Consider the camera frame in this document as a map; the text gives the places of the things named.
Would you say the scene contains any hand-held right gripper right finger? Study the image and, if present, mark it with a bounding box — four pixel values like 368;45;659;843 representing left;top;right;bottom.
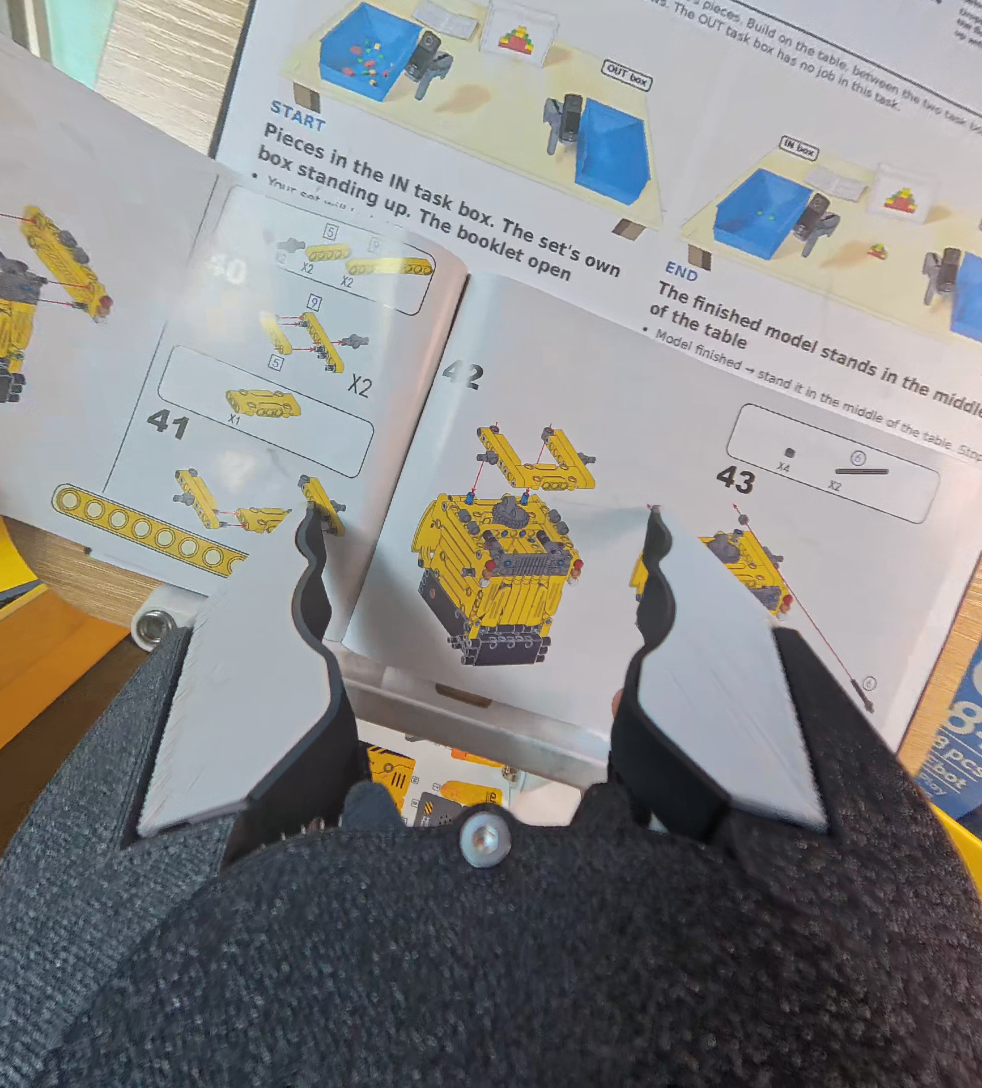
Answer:
608;503;829;844

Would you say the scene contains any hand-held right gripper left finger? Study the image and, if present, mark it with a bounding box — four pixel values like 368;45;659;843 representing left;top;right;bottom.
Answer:
135;501;349;861

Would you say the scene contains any lego instruction booklet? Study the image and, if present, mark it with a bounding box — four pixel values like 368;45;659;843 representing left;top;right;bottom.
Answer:
0;8;982;766

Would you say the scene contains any lego sticker sheet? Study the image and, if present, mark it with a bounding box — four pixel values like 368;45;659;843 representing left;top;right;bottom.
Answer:
359;739;526;830

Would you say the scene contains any printed task sheet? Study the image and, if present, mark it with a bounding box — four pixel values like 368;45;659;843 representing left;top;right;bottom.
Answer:
214;0;982;503

